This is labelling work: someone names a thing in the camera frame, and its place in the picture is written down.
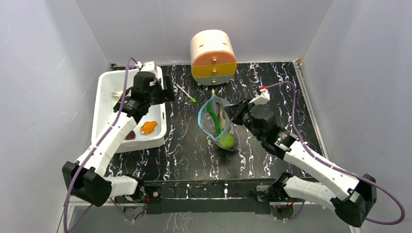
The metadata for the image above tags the grey toy fish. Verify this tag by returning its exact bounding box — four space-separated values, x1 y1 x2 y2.
216 102 230 131

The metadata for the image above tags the clear zip top bag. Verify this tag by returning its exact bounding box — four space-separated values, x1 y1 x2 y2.
197 90 240 151

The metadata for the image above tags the green toy chili pepper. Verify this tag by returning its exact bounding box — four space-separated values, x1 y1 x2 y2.
206 102 221 135

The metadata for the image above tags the green toy apple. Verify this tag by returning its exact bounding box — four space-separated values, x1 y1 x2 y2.
218 132 235 149

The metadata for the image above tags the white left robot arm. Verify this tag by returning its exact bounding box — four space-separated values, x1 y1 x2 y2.
62 71 175 207

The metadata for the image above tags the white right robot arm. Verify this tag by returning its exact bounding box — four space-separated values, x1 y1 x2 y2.
224 99 377 228

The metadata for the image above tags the orange toy food piece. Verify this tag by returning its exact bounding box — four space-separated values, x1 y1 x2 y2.
140 121 157 134

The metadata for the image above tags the green white pen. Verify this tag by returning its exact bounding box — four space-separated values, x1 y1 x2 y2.
175 84 197 103

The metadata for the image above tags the cream toy garlic piece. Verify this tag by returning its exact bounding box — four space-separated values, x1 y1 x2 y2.
111 92 123 98

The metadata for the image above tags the white plastic bin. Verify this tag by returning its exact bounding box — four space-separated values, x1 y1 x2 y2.
91 70 167 153

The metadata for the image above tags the round orange drawer cabinet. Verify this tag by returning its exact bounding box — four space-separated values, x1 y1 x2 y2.
189 30 237 86

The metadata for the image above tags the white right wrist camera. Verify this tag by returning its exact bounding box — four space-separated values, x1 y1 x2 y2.
249 86 270 105

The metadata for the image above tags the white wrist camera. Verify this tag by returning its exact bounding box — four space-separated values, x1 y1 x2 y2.
249 86 270 105
135 61 162 80

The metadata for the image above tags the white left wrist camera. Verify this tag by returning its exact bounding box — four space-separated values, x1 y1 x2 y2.
135 61 162 80

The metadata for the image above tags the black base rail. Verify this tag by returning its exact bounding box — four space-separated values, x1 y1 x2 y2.
114 179 302 221

